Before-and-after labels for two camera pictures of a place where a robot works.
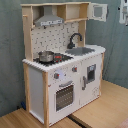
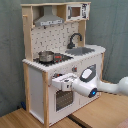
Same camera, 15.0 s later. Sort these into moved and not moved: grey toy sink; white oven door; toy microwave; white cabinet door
Moved: toy microwave
Not moved: white oven door; grey toy sink; white cabinet door
